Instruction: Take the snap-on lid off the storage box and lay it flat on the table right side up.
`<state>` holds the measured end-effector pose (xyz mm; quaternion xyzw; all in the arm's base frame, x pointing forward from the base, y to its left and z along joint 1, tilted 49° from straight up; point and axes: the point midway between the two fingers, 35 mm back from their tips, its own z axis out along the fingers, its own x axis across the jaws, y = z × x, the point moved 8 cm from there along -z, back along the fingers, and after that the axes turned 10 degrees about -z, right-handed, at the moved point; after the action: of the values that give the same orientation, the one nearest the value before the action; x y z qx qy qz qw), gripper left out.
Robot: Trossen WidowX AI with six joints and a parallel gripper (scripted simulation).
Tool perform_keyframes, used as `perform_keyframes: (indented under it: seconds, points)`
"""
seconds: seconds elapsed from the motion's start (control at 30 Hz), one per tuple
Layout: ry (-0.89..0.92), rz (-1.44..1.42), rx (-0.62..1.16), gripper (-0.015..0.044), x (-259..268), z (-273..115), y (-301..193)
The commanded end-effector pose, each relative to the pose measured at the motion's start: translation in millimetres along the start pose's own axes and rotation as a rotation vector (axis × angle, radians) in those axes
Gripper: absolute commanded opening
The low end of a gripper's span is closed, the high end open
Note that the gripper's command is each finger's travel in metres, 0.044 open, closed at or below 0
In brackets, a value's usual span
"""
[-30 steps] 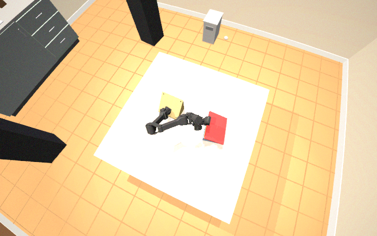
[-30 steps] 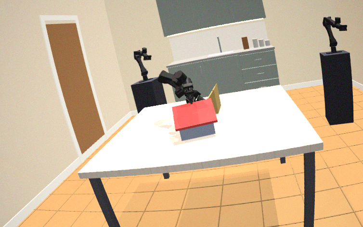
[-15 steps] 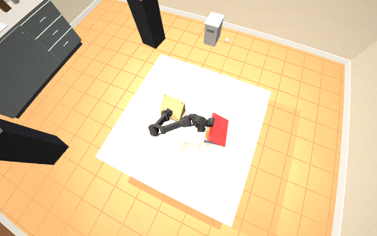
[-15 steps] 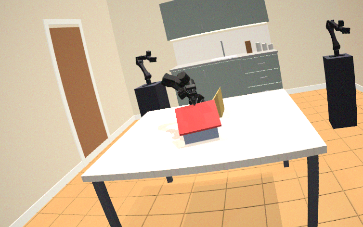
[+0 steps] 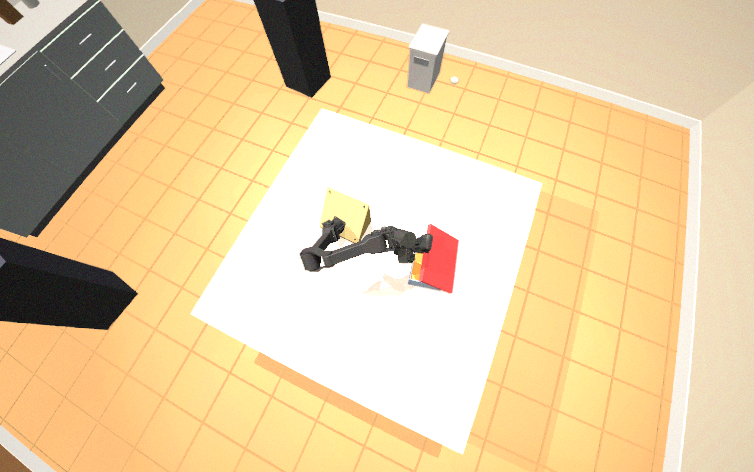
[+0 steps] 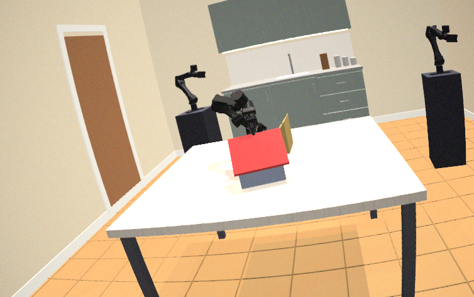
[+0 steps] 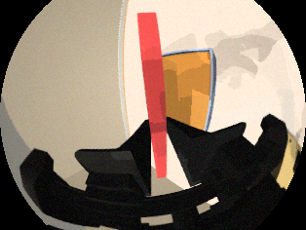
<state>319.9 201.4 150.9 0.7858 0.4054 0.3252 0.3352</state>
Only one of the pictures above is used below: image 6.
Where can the red lid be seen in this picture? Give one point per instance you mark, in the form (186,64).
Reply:
(259,152)

